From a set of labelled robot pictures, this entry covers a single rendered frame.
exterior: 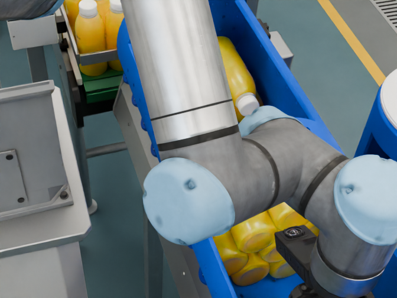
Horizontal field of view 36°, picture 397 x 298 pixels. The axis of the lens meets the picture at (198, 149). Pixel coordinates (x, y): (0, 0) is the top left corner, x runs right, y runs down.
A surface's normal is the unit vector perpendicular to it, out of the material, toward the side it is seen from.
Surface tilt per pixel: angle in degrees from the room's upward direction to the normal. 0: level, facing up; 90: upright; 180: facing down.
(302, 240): 32
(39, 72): 90
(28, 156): 90
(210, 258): 76
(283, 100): 81
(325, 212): 66
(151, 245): 90
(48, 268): 90
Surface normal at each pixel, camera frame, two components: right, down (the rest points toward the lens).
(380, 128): -0.97, 0.13
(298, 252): -0.16, -0.93
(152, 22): -0.29, 0.14
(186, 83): 0.00, 0.07
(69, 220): 0.05, -0.66
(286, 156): 0.61, -0.41
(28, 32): 0.33, 0.72
